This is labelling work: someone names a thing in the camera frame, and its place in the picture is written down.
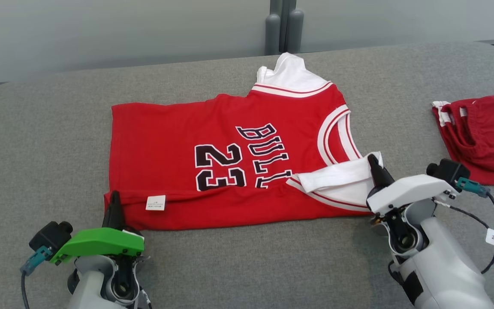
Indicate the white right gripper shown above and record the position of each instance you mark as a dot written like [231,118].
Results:
[414,191]

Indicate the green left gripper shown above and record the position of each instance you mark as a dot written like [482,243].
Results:
[101,242]

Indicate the red basketball jersey white sleeves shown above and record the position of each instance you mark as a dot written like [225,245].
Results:
[165,137]

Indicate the red shorts with white stripes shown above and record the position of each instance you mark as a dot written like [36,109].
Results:
[491,137]

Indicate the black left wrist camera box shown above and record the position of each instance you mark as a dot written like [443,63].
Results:
[52,236]

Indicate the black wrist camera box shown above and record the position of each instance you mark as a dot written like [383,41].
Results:
[450,171]
[52,236]

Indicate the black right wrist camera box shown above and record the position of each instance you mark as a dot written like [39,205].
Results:
[450,171]

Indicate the grey partition post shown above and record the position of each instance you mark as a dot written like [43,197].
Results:
[272,34]

